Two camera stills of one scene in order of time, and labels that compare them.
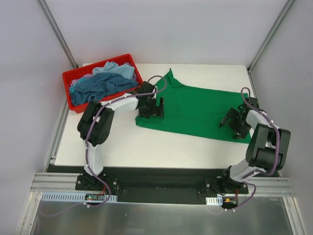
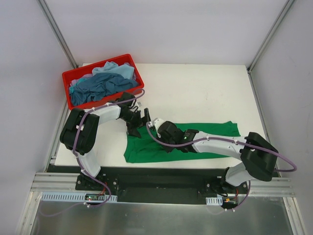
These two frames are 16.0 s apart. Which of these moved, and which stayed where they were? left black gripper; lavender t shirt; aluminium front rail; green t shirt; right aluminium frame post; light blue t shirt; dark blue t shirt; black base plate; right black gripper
Moved: left black gripper; right black gripper; green t shirt
Stayed: black base plate; right aluminium frame post; lavender t shirt; aluminium front rail; light blue t shirt; dark blue t shirt
